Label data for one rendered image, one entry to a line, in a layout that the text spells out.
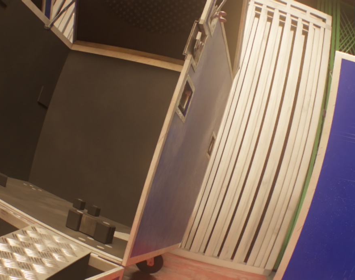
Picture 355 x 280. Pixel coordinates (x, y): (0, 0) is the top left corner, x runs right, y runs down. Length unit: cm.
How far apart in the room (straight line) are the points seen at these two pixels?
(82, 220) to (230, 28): 115
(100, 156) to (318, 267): 130
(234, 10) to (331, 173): 101
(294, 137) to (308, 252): 196
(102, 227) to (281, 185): 199
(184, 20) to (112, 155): 71
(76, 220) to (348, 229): 82
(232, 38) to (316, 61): 136
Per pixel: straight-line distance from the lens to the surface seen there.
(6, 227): 129
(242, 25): 204
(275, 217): 310
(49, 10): 255
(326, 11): 468
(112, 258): 117
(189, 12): 217
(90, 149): 223
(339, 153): 132
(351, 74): 139
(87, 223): 137
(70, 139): 228
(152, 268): 201
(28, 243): 106
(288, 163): 317
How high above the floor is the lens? 39
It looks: 7 degrees up
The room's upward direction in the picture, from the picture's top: 18 degrees clockwise
